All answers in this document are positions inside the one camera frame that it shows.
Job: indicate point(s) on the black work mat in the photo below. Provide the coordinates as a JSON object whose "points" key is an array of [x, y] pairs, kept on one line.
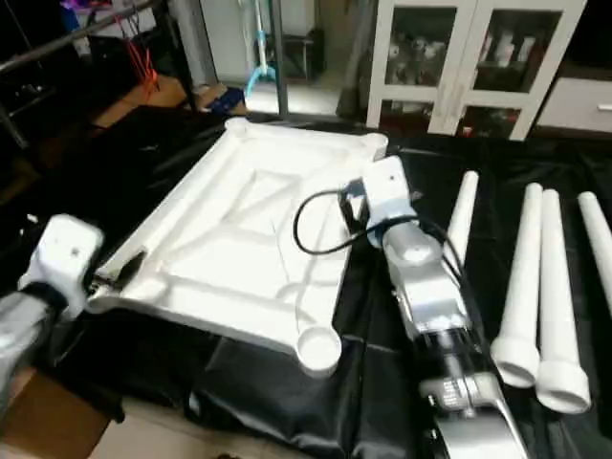
{"points": [[382, 402]]}

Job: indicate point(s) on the small blue box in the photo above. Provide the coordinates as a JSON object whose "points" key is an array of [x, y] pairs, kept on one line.
{"points": [[220, 98]]}

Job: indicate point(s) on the white plastic table leg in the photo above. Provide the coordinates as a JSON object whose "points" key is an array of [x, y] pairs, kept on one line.
{"points": [[559, 306], [464, 215], [521, 287], [598, 239]]}

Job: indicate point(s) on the white plastic table top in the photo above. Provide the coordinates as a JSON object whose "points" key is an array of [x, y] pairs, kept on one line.
{"points": [[239, 239]]}

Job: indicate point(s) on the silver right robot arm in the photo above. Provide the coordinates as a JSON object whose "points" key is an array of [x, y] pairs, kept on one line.
{"points": [[440, 316]]}

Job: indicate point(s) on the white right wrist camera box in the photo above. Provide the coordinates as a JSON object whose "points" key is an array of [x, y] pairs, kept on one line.
{"points": [[387, 191]]}

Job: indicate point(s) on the cardboard box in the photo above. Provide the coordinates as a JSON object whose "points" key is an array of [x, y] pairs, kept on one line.
{"points": [[143, 100]]}

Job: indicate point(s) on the white drawer cabinet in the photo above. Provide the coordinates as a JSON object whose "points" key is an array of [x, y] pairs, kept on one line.
{"points": [[579, 105], [469, 57]]}

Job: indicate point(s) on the light blue hanger hook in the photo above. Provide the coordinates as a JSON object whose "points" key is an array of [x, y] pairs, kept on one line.
{"points": [[260, 76]]}

